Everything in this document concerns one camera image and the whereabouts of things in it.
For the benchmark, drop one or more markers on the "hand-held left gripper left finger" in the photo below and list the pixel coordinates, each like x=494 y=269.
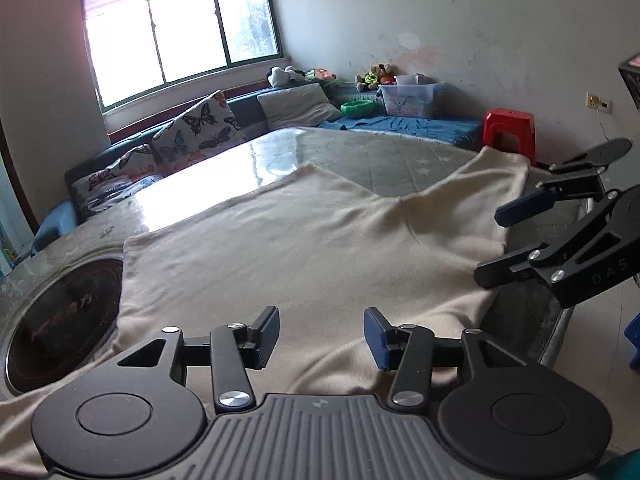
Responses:
x=270 y=336

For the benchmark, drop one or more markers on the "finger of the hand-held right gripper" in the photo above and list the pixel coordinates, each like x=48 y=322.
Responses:
x=505 y=272
x=520 y=210

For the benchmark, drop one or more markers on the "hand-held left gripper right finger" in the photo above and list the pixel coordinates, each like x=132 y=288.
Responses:
x=375 y=340

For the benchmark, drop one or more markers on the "cream knit garment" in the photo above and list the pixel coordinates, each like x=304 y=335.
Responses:
x=300 y=240

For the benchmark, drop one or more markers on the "dark blue plastic stool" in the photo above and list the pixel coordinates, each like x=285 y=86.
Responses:
x=634 y=332

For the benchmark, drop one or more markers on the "red plastic stool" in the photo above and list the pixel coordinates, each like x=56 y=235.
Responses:
x=509 y=130

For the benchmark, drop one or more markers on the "blue blanket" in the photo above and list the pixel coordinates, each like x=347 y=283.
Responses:
x=410 y=127

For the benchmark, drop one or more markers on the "green plastic bowl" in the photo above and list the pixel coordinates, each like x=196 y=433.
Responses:
x=357 y=106

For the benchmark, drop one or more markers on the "teal object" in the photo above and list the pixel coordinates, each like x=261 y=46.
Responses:
x=622 y=467

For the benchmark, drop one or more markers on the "brown plush toys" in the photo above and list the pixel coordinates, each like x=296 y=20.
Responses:
x=375 y=76

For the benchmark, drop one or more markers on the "round black induction cooktop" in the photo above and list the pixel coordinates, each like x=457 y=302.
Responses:
x=65 y=320

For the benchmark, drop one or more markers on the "large butterfly print cushion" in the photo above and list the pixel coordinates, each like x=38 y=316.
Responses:
x=197 y=127

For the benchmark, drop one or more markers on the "dark blue sofa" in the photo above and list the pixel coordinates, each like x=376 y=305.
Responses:
x=250 y=115

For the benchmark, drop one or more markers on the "small butterfly print cushion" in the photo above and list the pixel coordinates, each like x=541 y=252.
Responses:
x=112 y=180

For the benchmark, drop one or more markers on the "grey pillow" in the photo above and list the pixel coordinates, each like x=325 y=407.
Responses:
x=297 y=105

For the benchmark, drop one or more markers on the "colourful plush toy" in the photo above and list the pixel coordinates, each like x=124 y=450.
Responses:
x=320 y=75

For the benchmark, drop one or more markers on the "light blue plastic stool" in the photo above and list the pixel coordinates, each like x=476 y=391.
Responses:
x=52 y=225

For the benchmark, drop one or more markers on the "black and white plush toy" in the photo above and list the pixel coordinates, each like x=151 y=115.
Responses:
x=282 y=76

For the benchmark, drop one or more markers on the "white wall socket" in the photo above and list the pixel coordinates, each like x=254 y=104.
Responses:
x=599 y=103

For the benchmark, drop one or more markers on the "dark framed wall picture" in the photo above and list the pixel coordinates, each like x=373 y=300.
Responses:
x=631 y=82

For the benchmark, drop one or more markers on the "window with green frame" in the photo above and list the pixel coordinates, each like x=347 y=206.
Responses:
x=185 y=40

